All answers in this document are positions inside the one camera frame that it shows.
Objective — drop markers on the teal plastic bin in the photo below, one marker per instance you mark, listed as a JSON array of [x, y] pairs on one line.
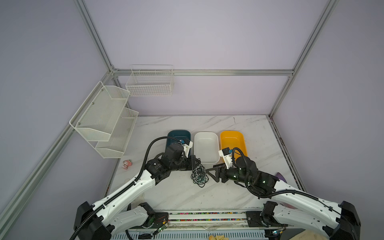
[[179, 135]]

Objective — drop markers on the yellow plastic bin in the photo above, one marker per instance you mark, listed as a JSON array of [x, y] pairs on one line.
[[233, 139]]

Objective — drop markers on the purple pink spatula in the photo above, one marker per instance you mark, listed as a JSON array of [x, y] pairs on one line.
[[280, 177]]

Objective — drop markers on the white wire basket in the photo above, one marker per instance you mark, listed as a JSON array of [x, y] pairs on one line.
[[151, 81]]

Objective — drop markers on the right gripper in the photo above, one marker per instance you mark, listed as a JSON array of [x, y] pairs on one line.
[[222, 170]]

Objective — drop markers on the pink toy figure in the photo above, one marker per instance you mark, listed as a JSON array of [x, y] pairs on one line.
[[126, 164]]

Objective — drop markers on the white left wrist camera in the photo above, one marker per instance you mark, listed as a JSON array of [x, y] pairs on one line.
[[187, 145]]

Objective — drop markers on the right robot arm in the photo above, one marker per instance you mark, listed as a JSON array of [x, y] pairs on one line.
[[287, 205]]

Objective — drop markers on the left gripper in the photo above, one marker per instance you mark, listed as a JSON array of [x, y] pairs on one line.
[[191, 158]]

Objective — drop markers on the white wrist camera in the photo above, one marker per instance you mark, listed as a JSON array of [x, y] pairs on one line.
[[226, 154], [187, 145]]

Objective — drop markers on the white mesh two-tier shelf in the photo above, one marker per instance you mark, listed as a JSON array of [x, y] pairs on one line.
[[105, 121]]

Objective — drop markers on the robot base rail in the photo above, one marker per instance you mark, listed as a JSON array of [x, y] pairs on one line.
[[197, 225]]

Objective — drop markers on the white plastic bin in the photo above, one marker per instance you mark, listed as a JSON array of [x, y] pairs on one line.
[[206, 147]]

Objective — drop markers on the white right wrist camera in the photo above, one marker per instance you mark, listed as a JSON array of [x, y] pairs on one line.
[[226, 154]]

